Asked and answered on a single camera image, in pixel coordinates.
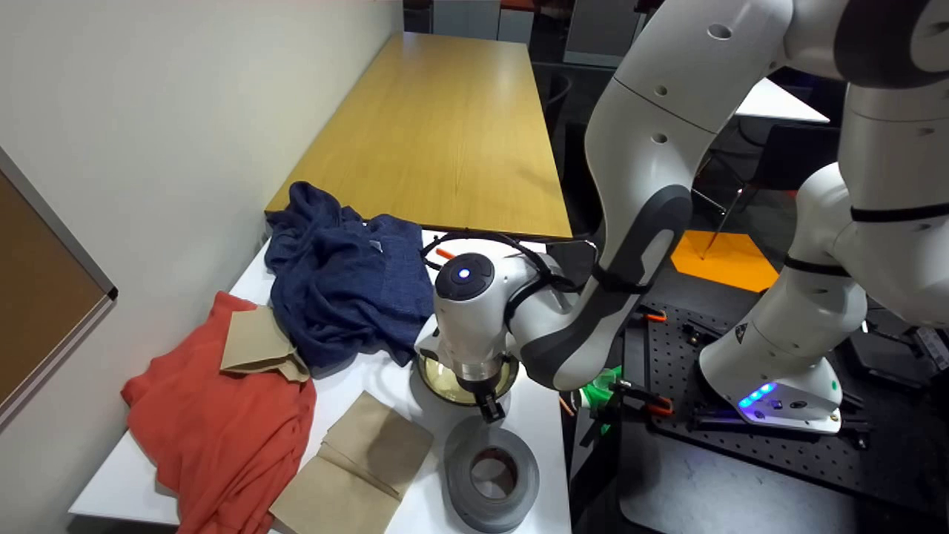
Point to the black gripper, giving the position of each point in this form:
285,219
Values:
480,388

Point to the orange pen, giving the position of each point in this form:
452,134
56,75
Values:
443,255

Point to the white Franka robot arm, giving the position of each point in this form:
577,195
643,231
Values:
691,78

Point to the green clamp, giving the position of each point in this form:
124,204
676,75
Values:
602,388

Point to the navy blue cloth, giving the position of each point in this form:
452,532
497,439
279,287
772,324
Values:
336,287

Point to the orange red cloth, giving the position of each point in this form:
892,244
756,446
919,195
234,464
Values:
218,434

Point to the long yellow wooden table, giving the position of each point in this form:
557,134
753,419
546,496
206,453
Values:
446,128

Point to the small white table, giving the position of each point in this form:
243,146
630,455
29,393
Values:
780,106

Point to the grey duct tape roll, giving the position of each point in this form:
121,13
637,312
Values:
461,484

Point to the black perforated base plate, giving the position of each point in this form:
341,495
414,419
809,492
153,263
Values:
891,446

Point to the corkboard with metal frame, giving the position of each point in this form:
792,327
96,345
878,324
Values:
40,299

